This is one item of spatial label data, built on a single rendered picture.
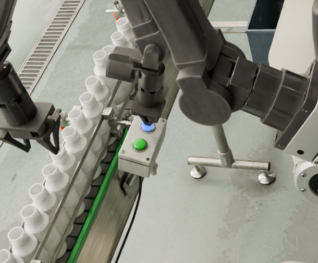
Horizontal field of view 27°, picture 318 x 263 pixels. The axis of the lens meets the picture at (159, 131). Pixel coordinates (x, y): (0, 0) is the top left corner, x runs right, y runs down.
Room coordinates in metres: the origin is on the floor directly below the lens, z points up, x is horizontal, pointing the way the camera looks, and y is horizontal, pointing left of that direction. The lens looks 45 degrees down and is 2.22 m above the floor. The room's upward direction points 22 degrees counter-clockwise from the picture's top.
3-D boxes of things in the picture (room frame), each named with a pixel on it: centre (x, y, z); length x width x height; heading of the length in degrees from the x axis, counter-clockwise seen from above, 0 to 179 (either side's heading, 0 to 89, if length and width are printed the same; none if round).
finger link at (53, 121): (0.89, 0.20, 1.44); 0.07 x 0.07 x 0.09; 56
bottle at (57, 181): (1.08, 0.27, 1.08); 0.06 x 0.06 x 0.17
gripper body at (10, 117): (0.90, 0.21, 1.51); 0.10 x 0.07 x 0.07; 56
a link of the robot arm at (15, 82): (0.91, 0.22, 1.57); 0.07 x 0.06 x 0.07; 56
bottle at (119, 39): (1.47, 0.01, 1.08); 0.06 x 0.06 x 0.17
